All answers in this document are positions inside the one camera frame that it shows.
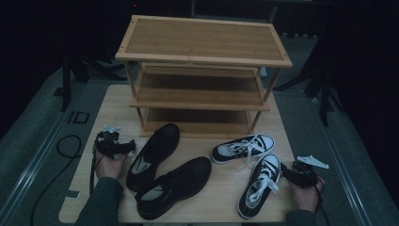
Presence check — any metal floor rail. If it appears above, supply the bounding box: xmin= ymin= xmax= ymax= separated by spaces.
xmin=0 ymin=83 xmax=88 ymax=226
xmin=311 ymin=95 xmax=373 ymax=226

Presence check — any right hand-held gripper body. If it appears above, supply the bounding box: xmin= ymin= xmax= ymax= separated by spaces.
xmin=291 ymin=154 xmax=330 ymax=189

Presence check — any person's right hand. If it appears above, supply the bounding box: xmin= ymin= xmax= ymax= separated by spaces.
xmin=288 ymin=177 xmax=326 ymax=214

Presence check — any black metal stand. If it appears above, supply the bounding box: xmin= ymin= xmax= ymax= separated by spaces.
xmin=60 ymin=53 xmax=126 ymax=112
xmin=274 ymin=67 xmax=344 ymax=126

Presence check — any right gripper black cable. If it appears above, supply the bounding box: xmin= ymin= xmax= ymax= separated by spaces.
xmin=314 ymin=177 xmax=331 ymax=226

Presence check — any black floor cable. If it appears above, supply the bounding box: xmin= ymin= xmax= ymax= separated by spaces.
xmin=29 ymin=135 xmax=83 ymax=226

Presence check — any person's left hand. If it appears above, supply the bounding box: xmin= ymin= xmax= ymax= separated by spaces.
xmin=94 ymin=152 xmax=130 ymax=181

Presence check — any wooden three-tier shoe rack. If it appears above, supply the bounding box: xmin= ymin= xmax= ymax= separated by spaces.
xmin=114 ymin=14 xmax=294 ymax=140

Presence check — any black lace-up shoe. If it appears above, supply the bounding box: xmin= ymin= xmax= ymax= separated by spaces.
xmin=135 ymin=156 xmax=213 ymax=221
xmin=125 ymin=122 xmax=181 ymax=193

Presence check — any black white canvas sneaker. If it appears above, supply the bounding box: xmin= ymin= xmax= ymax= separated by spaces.
xmin=236 ymin=153 xmax=282 ymax=220
xmin=210 ymin=134 xmax=276 ymax=165

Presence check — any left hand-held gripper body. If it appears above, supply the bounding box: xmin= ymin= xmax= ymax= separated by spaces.
xmin=93 ymin=124 xmax=126 ymax=159

